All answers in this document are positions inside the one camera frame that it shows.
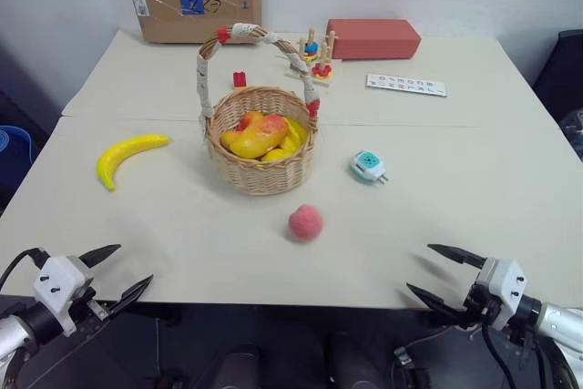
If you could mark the yellow orange toy fruit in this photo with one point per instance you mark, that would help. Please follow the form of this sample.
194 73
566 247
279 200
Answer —
251 119

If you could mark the yellow bananas in basket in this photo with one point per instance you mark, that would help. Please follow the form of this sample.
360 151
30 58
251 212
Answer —
296 134

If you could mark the dark rounded shape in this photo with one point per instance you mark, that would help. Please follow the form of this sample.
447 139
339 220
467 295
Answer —
237 368

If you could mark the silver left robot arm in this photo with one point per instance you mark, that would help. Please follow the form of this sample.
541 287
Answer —
18 332

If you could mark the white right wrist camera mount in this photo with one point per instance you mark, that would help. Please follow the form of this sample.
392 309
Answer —
501 282

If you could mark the pink toy peach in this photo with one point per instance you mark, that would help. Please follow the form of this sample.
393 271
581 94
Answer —
305 223

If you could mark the yellow toy lemon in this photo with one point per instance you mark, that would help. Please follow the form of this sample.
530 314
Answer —
278 154

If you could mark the brown cardboard sheet with scribbles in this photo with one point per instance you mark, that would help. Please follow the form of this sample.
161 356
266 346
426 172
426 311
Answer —
159 2

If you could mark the clear plastic bag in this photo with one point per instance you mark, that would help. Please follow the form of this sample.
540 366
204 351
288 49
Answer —
573 134

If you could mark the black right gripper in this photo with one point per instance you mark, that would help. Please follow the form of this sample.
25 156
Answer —
478 304

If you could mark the red toy brick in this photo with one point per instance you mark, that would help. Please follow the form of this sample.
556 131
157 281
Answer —
239 79

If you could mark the wooden peg stacking board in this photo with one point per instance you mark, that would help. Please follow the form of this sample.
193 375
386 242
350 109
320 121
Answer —
324 81

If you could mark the white printed card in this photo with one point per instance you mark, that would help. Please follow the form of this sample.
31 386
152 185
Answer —
405 85

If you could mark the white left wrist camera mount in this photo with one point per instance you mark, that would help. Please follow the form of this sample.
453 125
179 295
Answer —
57 277

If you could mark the blue plastic bin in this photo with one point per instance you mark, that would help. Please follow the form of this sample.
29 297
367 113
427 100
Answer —
16 156

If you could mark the yellow toy banana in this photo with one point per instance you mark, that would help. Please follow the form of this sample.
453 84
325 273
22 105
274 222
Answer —
118 154

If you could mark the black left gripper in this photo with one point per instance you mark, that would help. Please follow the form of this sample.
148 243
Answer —
88 304

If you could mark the red rectangular box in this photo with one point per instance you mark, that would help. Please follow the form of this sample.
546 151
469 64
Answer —
371 40

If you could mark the small metal clamp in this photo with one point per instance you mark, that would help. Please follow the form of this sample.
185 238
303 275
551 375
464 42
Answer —
402 357

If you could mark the yellow red toy mango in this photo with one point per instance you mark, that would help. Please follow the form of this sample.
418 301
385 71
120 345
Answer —
259 136

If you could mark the teal white plug adapter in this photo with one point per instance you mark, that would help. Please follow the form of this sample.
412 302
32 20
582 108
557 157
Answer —
366 163

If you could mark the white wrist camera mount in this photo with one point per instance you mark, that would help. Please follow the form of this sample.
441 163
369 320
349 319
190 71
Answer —
57 277
501 282

